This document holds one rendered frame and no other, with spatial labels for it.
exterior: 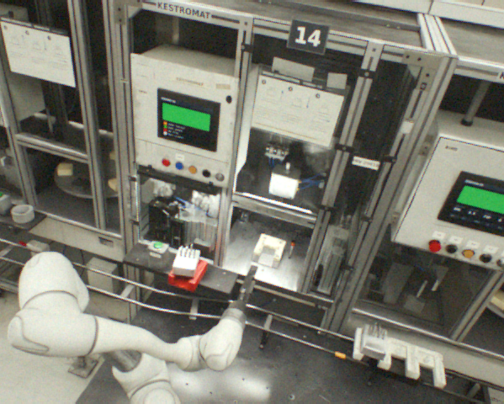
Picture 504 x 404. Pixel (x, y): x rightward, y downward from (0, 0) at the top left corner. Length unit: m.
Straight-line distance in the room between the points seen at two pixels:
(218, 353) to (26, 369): 1.68
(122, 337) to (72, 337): 0.14
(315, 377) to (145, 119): 1.33
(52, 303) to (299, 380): 1.17
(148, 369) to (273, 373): 0.60
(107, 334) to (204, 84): 0.90
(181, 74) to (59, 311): 0.90
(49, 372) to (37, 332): 1.72
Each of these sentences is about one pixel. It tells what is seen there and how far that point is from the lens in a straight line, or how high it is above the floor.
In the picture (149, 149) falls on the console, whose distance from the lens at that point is 1.75.
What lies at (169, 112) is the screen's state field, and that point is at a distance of 1.60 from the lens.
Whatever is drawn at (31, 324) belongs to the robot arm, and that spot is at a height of 1.47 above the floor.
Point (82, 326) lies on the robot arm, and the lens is 1.12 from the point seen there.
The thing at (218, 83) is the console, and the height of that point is 1.80.
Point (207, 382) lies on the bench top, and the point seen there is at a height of 0.68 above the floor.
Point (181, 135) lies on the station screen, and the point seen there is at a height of 1.57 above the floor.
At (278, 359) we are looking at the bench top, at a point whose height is 0.68.
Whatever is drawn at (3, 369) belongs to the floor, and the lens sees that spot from 2.90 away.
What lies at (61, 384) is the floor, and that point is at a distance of 2.75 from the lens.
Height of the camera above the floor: 2.29
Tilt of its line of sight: 36 degrees down
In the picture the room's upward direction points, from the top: 9 degrees clockwise
